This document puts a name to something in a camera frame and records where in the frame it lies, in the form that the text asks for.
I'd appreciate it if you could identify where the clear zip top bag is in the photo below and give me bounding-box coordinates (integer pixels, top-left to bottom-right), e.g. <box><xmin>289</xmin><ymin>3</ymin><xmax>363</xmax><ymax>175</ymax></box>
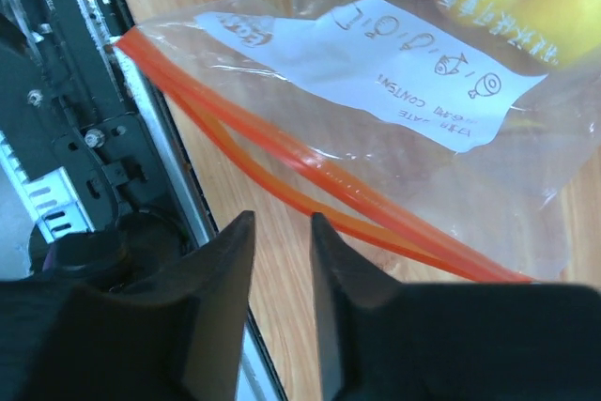
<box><xmin>117</xmin><ymin>0</ymin><xmax>600</xmax><ymax>280</ymax></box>

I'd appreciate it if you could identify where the yellow fake lemon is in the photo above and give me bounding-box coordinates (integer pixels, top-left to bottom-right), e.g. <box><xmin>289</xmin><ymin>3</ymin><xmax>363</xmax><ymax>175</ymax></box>
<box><xmin>515</xmin><ymin>0</ymin><xmax>600</xmax><ymax>67</ymax></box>

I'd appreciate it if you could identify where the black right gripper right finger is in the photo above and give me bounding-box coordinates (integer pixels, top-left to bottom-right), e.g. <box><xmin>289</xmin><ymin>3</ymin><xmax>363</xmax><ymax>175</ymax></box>
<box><xmin>310</xmin><ymin>213</ymin><xmax>600</xmax><ymax>400</ymax></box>

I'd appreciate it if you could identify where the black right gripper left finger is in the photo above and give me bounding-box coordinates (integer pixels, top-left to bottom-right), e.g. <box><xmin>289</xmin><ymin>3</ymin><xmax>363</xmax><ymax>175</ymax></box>
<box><xmin>1</xmin><ymin>211</ymin><xmax>255</xmax><ymax>400</ymax></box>

